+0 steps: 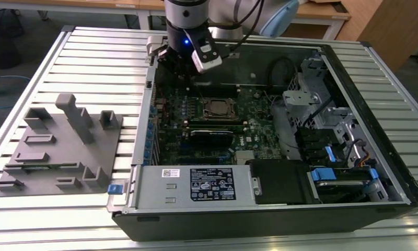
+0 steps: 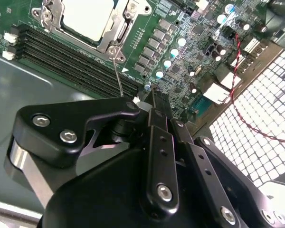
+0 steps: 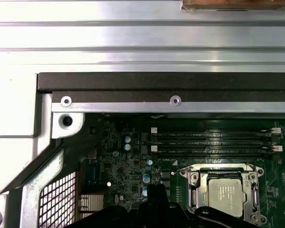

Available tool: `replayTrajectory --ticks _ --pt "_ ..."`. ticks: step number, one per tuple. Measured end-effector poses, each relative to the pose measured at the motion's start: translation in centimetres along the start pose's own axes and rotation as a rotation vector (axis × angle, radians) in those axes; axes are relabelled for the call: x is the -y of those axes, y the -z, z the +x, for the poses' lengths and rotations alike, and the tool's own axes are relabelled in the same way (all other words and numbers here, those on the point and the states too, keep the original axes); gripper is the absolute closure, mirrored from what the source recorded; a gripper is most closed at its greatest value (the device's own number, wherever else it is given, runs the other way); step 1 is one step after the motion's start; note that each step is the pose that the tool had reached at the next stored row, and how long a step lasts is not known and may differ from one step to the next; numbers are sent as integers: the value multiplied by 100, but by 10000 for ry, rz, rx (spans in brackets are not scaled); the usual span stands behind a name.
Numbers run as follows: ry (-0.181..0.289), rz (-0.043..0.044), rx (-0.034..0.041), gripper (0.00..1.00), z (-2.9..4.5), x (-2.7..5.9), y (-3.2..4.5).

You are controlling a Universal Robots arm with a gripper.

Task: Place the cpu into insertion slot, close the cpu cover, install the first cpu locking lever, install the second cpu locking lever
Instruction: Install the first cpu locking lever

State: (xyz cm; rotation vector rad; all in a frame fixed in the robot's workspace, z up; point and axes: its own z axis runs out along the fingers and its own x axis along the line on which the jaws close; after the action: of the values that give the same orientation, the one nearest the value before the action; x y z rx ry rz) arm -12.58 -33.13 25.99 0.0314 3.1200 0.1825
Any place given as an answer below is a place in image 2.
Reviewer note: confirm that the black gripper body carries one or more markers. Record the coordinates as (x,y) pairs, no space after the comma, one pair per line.
(97,202)

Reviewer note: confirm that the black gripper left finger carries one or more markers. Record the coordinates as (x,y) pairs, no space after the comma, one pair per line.
(61,118)

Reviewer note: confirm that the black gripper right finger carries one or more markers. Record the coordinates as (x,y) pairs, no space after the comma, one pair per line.
(204,161)

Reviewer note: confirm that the metal socket cover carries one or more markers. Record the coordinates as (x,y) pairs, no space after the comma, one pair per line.
(111,35)

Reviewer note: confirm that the silver CPU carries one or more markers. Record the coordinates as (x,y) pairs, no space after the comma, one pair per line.
(88,16)

